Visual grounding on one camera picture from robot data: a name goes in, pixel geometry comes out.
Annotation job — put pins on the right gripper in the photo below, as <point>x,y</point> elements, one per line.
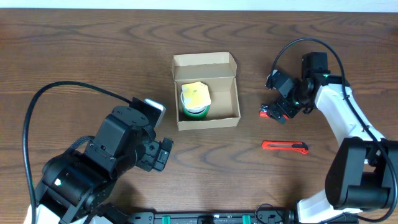
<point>282,102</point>

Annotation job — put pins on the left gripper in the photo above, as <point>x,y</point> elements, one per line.
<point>147,160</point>

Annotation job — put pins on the red black stapler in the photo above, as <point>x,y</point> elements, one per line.
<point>264,112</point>

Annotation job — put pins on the green tape roll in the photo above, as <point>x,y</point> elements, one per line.
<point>200,115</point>

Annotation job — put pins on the red utility knife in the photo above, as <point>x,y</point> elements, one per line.
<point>295,146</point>

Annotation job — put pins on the white tape roll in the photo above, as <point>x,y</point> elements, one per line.
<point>193,110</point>

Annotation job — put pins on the yellow sticky note pad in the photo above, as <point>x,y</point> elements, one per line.
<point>195,95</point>

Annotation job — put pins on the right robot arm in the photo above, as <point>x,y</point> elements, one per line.
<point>363,174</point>

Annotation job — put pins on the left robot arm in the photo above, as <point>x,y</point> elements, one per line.
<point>75,183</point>

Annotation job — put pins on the open cardboard box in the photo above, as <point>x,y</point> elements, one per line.
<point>218,71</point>

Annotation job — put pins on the black mounting rail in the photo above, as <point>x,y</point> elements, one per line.
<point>262,216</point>

